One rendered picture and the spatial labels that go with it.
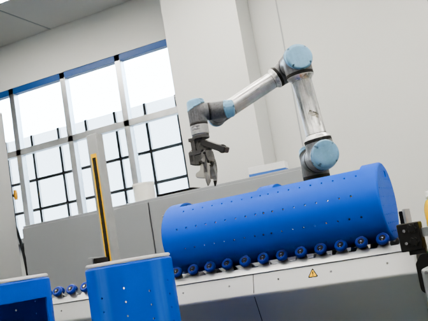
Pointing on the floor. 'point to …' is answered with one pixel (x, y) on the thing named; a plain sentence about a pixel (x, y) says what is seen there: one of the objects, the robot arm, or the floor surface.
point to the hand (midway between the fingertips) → (213, 182)
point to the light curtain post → (103, 197)
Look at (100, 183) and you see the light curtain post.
